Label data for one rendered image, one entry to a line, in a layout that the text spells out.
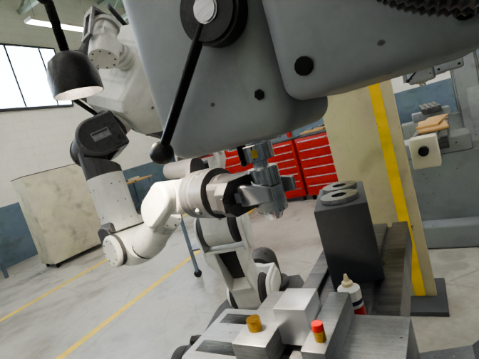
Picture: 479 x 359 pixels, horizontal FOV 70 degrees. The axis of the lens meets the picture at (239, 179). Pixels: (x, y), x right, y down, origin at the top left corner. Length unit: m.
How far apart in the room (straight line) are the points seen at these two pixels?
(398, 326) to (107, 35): 0.81
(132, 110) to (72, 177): 5.85
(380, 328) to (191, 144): 0.39
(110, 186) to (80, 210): 5.83
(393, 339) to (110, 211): 0.65
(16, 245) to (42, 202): 2.26
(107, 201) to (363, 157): 1.68
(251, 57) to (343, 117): 1.85
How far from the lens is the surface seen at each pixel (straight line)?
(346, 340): 0.58
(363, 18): 0.34
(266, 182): 0.49
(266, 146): 0.49
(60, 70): 0.55
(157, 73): 0.46
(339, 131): 2.23
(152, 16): 0.46
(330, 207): 0.81
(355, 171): 2.26
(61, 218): 6.58
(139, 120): 0.93
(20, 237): 8.63
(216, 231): 1.22
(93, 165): 0.90
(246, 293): 1.41
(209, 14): 0.38
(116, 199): 0.89
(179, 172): 0.66
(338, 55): 0.34
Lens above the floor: 1.33
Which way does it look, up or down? 8 degrees down
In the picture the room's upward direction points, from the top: 16 degrees counter-clockwise
